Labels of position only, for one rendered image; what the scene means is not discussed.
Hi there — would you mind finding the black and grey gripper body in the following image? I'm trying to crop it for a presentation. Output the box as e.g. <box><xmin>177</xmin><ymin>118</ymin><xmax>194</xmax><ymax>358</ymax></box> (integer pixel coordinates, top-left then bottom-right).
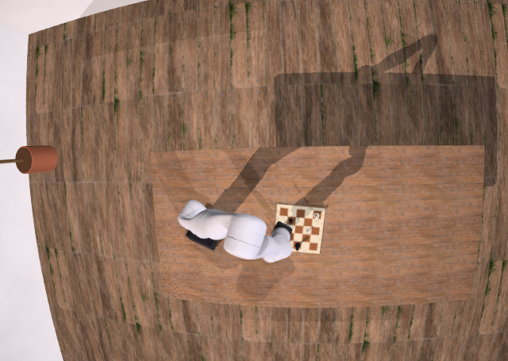
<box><xmin>271</xmin><ymin>221</ymin><xmax>292</xmax><ymax>241</ymax></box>

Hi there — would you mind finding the chessboard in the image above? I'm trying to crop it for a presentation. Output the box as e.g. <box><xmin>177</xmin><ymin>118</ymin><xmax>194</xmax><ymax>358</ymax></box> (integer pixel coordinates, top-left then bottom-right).
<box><xmin>275</xmin><ymin>204</ymin><xmax>325</xmax><ymax>254</ymax></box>

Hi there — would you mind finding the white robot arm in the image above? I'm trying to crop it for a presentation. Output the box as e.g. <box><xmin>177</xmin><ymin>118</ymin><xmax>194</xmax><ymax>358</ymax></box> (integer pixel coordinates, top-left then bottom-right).
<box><xmin>178</xmin><ymin>199</ymin><xmax>292</xmax><ymax>263</ymax></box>

